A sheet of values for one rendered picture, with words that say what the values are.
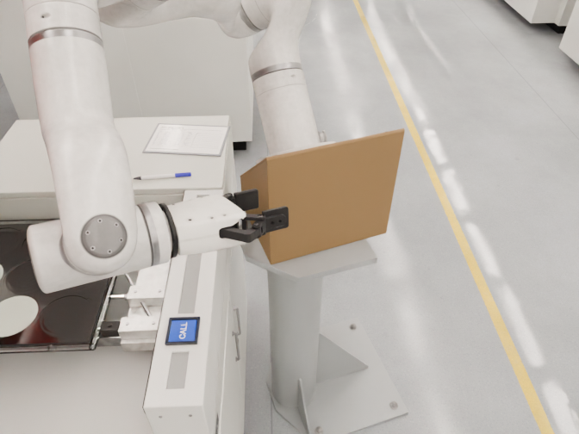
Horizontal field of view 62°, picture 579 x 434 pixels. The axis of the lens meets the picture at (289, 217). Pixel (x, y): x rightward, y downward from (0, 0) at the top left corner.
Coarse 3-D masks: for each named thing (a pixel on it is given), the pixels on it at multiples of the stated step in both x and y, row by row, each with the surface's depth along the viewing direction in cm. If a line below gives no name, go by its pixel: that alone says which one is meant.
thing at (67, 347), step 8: (48, 344) 91; (56, 344) 91; (64, 344) 91; (72, 344) 91; (80, 344) 91; (88, 344) 91; (0, 352) 90; (8, 352) 90; (16, 352) 90; (24, 352) 90; (32, 352) 91
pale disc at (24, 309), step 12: (12, 300) 99; (24, 300) 99; (0, 312) 97; (12, 312) 97; (24, 312) 97; (36, 312) 97; (0, 324) 95; (12, 324) 95; (24, 324) 95; (0, 336) 93
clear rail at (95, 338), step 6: (114, 276) 104; (114, 282) 103; (108, 288) 101; (108, 294) 100; (108, 300) 99; (102, 306) 98; (108, 306) 98; (102, 318) 96; (96, 324) 94; (96, 330) 93; (96, 336) 92; (90, 342) 91; (96, 342) 92
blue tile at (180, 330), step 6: (174, 324) 87; (180, 324) 87; (186, 324) 87; (192, 324) 87; (174, 330) 86; (180, 330) 86; (186, 330) 86; (192, 330) 86; (174, 336) 85; (180, 336) 85; (186, 336) 85; (192, 336) 85
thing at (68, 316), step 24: (0, 240) 112; (24, 240) 112; (24, 264) 107; (0, 288) 101; (24, 288) 102; (72, 288) 102; (96, 288) 101; (48, 312) 97; (72, 312) 97; (96, 312) 97; (24, 336) 93; (48, 336) 93; (72, 336) 93
